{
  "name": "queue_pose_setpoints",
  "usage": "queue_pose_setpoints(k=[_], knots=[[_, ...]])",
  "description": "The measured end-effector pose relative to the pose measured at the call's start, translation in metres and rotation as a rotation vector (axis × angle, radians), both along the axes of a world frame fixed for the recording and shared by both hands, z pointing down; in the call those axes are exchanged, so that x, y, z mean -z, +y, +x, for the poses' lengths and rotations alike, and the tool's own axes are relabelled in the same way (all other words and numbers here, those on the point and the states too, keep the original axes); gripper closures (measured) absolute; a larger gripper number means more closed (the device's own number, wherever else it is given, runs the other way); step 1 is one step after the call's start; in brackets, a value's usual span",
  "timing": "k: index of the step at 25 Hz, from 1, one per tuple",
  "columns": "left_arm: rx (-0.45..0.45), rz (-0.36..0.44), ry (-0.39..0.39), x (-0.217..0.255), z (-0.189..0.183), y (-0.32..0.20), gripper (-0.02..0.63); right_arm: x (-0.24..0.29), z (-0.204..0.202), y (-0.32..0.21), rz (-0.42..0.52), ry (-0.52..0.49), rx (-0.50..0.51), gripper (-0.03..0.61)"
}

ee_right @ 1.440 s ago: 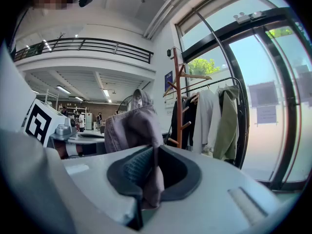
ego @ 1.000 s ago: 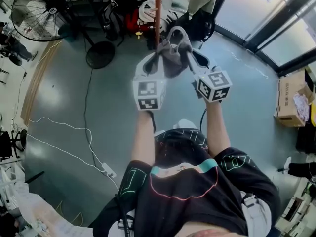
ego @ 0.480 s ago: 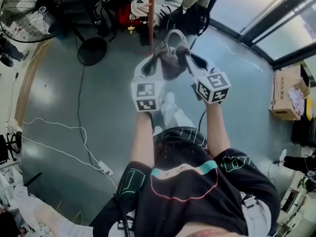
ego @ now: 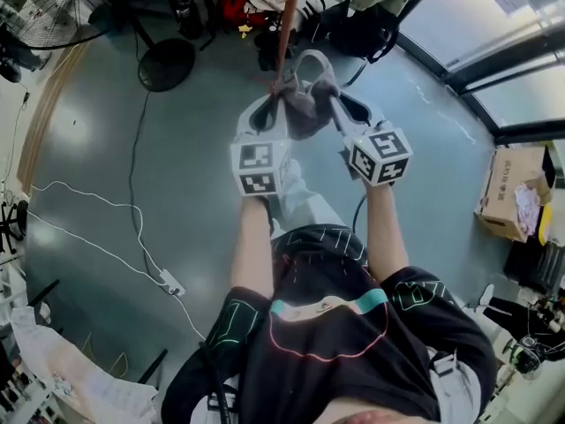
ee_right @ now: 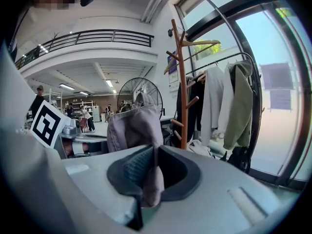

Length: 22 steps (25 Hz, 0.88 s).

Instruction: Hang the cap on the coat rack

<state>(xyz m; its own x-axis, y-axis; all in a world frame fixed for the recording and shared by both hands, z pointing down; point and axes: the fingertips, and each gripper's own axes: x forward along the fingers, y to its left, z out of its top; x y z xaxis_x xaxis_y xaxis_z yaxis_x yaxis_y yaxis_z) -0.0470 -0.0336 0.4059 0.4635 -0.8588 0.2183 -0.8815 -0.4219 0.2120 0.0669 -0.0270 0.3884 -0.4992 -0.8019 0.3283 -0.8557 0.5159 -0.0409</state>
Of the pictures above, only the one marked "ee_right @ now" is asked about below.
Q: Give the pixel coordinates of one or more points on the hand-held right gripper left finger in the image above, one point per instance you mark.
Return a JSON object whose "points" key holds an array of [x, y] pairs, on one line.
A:
{"points": [[97, 174]]}

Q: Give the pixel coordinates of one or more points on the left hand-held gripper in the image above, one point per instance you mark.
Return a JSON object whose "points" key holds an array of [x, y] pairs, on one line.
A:
{"points": [[46, 124]]}

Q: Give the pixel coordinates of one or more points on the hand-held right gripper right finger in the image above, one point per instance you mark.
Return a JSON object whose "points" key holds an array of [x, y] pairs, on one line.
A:
{"points": [[219, 203]]}

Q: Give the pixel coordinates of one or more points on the grey-purple cap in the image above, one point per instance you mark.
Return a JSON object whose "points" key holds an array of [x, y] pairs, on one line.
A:
{"points": [[136, 128]]}

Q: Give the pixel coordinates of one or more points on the brown wooden coat rack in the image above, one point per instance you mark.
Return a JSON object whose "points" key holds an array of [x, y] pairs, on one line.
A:
{"points": [[182, 94]]}

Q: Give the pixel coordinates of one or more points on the person's left hand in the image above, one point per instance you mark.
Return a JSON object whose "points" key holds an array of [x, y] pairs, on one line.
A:
{"points": [[68, 149]]}

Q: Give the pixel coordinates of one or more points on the ceiling light panel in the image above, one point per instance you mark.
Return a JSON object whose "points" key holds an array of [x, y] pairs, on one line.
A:
{"points": [[109, 83], [67, 86]]}

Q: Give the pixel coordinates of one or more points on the black bag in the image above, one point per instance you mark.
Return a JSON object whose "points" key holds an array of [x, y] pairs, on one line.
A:
{"points": [[240, 158]]}

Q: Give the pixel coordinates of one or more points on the white cabinet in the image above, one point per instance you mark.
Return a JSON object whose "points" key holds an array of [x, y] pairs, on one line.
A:
{"points": [[96, 113]]}

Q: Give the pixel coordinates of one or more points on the person's white shirt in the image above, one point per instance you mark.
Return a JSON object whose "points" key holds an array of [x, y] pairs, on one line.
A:
{"points": [[26, 174]]}

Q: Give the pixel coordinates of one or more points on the white clothing pile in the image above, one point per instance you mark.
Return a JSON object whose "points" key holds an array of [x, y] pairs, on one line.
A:
{"points": [[201, 149]]}

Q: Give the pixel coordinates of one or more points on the large black floor fan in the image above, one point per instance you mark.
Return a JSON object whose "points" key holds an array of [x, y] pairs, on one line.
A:
{"points": [[129, 91]]}

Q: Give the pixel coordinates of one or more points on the olive green hanging jacket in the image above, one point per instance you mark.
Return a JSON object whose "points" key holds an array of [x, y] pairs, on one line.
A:
{"points": [[240, 111]]}

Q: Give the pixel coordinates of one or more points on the white hanging garment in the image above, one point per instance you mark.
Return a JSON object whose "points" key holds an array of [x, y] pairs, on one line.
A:
{"points": [[225, 106]]}

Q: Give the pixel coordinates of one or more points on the black balcony railing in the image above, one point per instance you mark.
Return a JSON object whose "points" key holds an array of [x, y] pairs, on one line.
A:
{"points": [[97, 36]]}

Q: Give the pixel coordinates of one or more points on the light grey hanging hoodie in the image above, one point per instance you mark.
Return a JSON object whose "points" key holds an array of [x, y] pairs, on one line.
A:
{"points": [[213, 101]]}

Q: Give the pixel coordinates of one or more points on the black hanging garment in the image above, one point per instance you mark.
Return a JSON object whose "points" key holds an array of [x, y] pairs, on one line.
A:
{"points": [[196, 101]]}

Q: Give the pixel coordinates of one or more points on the pale window poster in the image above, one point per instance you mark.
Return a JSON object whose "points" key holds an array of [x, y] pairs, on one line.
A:
{"points": [[280, 100]]}

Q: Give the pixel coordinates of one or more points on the dark window poster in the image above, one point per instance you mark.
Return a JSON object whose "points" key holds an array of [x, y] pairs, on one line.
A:
{"points": [[276, 75]]}

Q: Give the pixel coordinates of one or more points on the black clothes rail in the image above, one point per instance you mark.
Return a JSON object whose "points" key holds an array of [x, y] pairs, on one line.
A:
{"points": [[253, 82]]}

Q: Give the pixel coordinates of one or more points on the purple and white wall poster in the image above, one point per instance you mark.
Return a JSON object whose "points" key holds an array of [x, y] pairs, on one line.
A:
{"points": [[172, 72]]}

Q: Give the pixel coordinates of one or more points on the black wall camera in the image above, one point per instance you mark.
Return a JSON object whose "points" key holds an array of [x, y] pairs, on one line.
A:
{"points": [[169, 32]]}

